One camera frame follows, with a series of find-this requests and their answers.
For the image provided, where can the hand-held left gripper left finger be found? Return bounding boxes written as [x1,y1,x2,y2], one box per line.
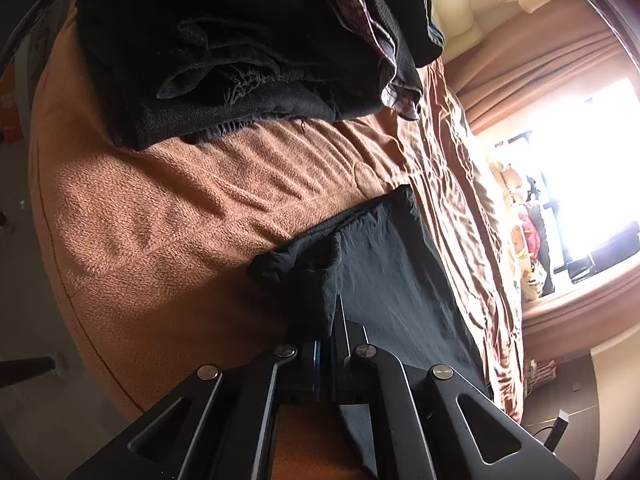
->
[65,327,325,480]

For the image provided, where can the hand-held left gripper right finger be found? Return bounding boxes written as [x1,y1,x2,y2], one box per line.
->
[327,294,581,480]

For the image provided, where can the black pants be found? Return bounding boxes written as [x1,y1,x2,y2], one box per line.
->
[248,184,493,480]

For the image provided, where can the white and red rack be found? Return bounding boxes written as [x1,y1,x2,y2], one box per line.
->
[525,357,559,387]

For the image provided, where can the brown blanket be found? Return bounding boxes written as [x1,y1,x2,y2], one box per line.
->
[27,0,526,480]

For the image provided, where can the red plush toy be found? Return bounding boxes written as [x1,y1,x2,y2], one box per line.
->
[520,210,544,257]

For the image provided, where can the beige plush toy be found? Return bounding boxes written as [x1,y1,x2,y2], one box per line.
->
[492,160,526,202]

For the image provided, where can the window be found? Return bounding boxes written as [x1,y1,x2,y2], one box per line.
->
[485,77,640,286]

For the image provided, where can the pile of black clothes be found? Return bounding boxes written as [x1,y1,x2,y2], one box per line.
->
[75,0,446,151]

